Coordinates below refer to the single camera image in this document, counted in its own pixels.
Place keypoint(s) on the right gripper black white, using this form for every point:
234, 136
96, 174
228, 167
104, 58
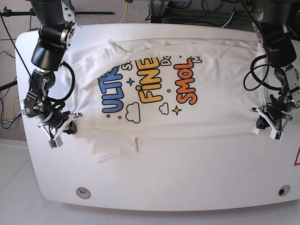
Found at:
54, 125

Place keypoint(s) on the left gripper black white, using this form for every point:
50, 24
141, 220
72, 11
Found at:
275, 115

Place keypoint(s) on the white printed T-shirt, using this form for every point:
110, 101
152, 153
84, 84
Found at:
162, 89

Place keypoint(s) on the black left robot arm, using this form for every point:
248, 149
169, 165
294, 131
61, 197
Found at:
277, 24

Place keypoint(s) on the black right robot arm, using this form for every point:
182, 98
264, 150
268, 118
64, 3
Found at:
57, 18

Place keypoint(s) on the left table grommet hole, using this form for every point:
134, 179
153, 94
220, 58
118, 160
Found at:
83, 193

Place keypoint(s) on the table grommet hole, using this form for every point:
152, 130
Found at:
83, 193
284, 190

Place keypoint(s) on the right table grommet hole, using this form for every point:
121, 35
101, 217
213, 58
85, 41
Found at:
284, 190

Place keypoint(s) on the black tripod pole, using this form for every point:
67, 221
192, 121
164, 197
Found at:
7, 13

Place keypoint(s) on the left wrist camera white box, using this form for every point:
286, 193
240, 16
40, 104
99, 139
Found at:
276, 134

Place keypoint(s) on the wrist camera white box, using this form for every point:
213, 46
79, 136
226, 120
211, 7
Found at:
55, 142
276, 134

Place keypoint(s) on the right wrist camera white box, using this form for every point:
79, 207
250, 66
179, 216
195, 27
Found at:
55, 142

